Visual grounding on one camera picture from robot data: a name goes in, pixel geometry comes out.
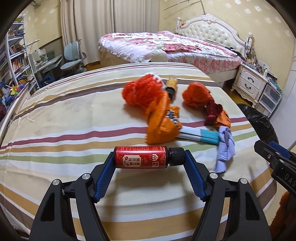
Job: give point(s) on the white upholstered bed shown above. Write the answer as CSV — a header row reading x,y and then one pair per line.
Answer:
x,y
215,30

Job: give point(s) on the orange fuzzy cloth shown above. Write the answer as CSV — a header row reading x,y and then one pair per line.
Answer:
x,y
288,208

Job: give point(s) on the white carved nightstand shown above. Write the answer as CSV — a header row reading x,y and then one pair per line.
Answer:
x,y
248,81

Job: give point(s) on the bin with black liner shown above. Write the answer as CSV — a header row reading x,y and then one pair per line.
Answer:
x,y
259,122

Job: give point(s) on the white study desk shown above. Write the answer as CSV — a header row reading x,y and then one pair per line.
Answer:
x,y
48,63

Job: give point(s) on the blue storage basket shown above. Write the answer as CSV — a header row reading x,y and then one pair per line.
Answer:
x,y
46,82

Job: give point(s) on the cream curtains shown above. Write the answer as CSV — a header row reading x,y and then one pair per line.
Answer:
x,y
104,27

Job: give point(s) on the red plastic bag bundle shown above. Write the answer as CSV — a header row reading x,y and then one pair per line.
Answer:
x,y
196,95

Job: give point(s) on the orange crinkled wrapper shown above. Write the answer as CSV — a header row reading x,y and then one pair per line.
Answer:
x,y
159,129

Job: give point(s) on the clear plastic drawer unit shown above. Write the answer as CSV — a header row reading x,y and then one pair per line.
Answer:
x,y
269,99

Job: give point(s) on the orange-red foam fruit net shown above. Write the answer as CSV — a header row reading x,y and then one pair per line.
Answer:
x,y
138,90

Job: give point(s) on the clutter of bottles and chargers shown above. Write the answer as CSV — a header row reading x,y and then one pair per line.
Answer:
x,y
256,60

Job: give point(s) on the white bookshelf with books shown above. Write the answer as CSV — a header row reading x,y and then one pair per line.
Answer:
x,y
16,58

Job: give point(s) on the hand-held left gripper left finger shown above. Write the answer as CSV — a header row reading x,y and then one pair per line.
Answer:
x,y
105,172

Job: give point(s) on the thin metal pole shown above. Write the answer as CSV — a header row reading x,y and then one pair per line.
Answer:
x,y
185,5

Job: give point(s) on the floral quilt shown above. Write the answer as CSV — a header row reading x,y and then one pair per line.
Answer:
x,y
143,44

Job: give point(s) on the grey-blue desk chair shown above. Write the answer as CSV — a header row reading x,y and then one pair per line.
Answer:
x,y
72,55

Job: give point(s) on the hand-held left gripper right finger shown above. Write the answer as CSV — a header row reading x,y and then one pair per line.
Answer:
x,y
195,177

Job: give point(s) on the white and teal tube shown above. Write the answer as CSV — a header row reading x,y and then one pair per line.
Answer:
x,y
203,137

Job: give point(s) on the red bottle with black cap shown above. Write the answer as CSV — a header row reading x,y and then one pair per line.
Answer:
x,y
138,157

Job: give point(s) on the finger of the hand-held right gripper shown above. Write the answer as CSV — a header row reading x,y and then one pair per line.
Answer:
x,y
281,150
264,150

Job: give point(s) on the pile of colourful toys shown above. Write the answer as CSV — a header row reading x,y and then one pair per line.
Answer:
x,y
10,92

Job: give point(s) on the lavender cloth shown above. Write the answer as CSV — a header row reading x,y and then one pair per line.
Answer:
x,y
225,148

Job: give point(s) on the striped bedsheet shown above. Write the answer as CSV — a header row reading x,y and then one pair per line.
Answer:
x,y
69,115

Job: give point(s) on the small brown bottle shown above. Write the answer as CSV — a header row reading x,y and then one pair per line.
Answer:
x,y
171,84

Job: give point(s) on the white bed rail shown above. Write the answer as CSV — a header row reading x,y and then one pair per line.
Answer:
x,y
13,111

